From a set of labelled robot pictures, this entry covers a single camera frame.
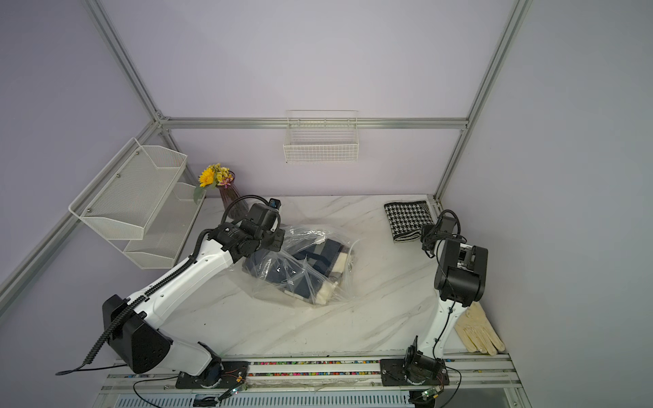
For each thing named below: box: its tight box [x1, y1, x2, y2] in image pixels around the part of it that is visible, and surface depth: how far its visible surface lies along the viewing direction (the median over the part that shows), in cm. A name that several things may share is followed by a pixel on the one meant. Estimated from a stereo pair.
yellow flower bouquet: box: [193, 163, 234, 204], surface depth 97 cm
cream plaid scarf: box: [315, 251, 348, 306], surface depth 84 cm
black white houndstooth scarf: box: [384, 200, 435, 243], surface depth 110 cm
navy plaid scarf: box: [242, 238, 345, 304], surface depth 83 cm
